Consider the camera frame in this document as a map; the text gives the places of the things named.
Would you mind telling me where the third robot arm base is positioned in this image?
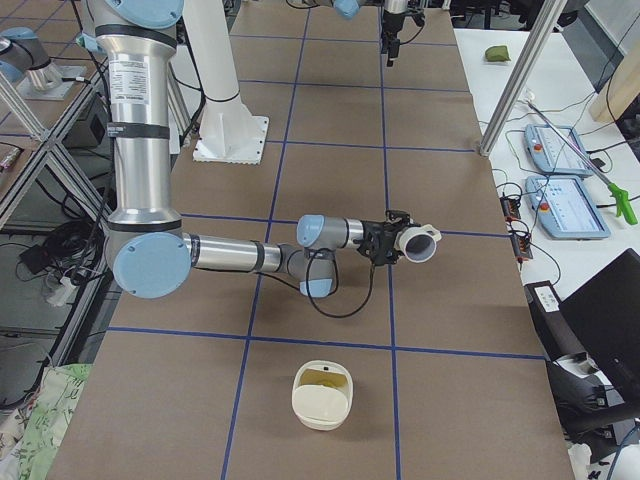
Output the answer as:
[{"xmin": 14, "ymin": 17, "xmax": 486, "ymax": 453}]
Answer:
[{"xmin": 1, "ymin": 27, "xmax": 87, "ymax": 101}]

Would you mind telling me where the blue teach pendant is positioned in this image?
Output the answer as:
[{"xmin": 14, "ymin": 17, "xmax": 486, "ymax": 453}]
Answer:
[
  {"xmin": 525, "ymin": 175, "xmax": 611, "ymax": 240},
  {"xmin": 524, "ymin": 124, "xmax": 593, "ymax": 178}
]

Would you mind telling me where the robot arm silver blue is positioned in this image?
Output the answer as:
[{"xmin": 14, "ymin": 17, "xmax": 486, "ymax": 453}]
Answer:
[
  {"xmin": 83, "ymin": 1, "xmax": 417, "ymax": 299},
  {"xmin": 286, "ymin": 0, "xmax": 426, "ymax": 67}
]

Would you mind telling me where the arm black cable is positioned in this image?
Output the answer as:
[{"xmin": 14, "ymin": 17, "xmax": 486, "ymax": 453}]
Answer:
[{"xmin": 304, "ymin": 249, "xmax": 376, "ymax": 319}]

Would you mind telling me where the lemon slice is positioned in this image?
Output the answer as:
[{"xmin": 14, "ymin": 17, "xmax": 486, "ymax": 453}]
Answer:
[{"xmin": 315, "ymin": 380, "xmax": 339, "ymax": 389}]

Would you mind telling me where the green cloth pouch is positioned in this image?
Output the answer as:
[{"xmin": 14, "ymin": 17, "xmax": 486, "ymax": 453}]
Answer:
[{"xmin": 484, "ymin": 45, "xmax": 511, "ymax": 63}]

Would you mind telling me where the green patterned cloth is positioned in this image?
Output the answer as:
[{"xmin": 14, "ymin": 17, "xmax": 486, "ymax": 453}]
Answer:
[{"xmin": 1, "ymin": 363, "xmax": 92, "ymax": 479}]

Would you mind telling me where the red black connector block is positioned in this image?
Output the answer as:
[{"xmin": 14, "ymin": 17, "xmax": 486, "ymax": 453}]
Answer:
[
  {"xmin": 499, "ymin": 196, "xmax": 521, "ymax": 222},
  {"xmin": 510, "ymin": 233, "xmax": 533, "ymax": 263}
]

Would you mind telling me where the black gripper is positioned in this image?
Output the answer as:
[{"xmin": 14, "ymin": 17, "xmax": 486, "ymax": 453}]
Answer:
[
  {"xmin": 358, "ymin": 210, "xmax": 413, "ymax": 266},
  {"xmin": 381, "ymin": 10, "xmax": 405, "ymax": 66}
]

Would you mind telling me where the aluminium frame rack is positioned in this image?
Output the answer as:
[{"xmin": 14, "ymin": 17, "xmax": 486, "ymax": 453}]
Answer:
[{"xmin": 0, "ymin": 49, "xmax": 191, "ymax": 371}]

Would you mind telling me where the cream trash bin with lid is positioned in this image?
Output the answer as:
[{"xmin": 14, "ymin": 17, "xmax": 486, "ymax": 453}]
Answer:
[{"xmin": 291, "ymin": 360, "xmax": 354, "ymax": 431}]

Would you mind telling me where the white mug with HOME print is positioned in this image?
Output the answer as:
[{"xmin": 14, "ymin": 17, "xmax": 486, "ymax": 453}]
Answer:
[{"xmin": 396, "ymin": 224, "xmax": 442, "ymax": 263}]

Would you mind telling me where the metal reacher grabber tool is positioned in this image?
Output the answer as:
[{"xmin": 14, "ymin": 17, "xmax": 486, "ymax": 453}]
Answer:
[{"xmin": 524, "ymin": 96, "xmax": 638, "ymax": 225}]

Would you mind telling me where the far blue teach pendant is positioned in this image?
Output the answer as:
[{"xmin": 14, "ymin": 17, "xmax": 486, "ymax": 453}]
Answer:
[{"xmin": 524, "ymin": 124, "xmax": 593, "ymax": 178}]

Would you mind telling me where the black box under table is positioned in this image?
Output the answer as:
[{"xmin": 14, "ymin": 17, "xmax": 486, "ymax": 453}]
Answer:
[{"xmin": 63, "ymin": 94, "xmax": 108, "ymax": 148}]

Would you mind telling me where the wooden board upright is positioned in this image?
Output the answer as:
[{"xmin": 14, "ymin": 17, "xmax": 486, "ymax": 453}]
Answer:
[{"xmin": 589, "ymin": 43, "xmax": 639, "ymax": 122}]

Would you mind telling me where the near blue teach pendant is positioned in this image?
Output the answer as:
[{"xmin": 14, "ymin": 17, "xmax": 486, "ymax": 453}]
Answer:
[{"xmin": 525, "ymin": 175, "xmax": 611, "ymax": 240}]

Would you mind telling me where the aluminium frame post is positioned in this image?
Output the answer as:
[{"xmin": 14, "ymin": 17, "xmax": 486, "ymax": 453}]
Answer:
[{"xmin": 478, "ymin": 0, "xmax": 567, "ymax": 157}]

